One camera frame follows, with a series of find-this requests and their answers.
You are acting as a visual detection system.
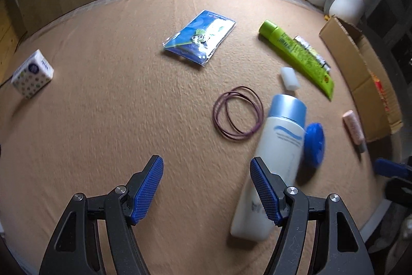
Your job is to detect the white block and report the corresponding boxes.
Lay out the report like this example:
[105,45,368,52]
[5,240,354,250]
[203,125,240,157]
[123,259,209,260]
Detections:
[280,66,301,92]

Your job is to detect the purple cord loops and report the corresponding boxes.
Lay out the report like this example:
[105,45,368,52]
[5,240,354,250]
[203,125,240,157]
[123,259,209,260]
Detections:
[212,86,264,141]

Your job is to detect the white bottle with blue cap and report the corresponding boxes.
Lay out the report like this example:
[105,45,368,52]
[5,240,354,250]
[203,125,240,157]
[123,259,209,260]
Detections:
[230,94,307,241]

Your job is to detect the wooden plank panel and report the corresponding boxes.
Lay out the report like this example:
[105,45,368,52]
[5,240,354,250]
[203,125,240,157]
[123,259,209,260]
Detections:
[0,0,28,85]

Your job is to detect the striped silver stick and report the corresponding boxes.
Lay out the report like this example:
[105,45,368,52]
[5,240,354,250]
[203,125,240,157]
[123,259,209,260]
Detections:
[294,35,331,72]

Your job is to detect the green tube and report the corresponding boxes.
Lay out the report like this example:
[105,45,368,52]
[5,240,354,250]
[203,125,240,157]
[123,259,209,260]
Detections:
[259,20,335,101]

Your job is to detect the pink tube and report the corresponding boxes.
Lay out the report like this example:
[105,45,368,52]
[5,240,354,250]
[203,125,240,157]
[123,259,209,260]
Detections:
[342,111,367,154]

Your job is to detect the blue foil packet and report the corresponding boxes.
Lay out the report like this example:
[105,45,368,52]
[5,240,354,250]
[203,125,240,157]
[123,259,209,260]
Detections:
[162,9,237,68]

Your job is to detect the blue round lid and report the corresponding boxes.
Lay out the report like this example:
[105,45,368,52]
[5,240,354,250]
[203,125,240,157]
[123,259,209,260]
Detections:
[303,122,325,169]

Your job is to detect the cardboard box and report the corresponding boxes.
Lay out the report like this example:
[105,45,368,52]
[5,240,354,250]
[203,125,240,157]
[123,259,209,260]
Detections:
[319,15,404,143]

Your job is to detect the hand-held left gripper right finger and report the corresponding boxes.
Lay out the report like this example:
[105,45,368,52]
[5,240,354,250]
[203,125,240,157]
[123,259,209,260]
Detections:
[250,157,375,275]

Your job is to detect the tan blanket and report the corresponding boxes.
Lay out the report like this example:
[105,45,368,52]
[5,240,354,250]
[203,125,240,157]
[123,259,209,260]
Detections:
[0,0,400,275]

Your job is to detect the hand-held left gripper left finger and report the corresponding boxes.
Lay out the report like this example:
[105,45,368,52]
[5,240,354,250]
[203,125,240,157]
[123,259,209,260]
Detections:
[39,155,164,275]

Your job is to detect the white dotted tissue pack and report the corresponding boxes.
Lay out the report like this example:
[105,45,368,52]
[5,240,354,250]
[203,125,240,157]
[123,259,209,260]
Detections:
[11,49,55,99]

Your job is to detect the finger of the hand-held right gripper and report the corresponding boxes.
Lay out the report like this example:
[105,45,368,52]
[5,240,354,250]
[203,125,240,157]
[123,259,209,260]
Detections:
[383,177,412,208]
[373,158,412,180]

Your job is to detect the small penguin plush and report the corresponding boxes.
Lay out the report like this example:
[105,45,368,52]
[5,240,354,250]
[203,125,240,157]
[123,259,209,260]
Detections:
[323,0,371,26]

